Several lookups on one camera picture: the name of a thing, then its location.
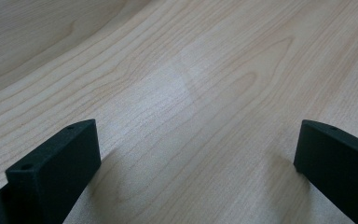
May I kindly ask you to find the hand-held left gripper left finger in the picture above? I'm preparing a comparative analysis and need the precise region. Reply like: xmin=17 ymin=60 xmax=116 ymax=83
xmin=0 ymin=119 xmax=103 ymax=224

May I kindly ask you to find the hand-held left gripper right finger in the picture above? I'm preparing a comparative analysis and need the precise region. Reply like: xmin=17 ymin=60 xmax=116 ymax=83
xmin=293 ymin=119 xmax=358 ymax=224

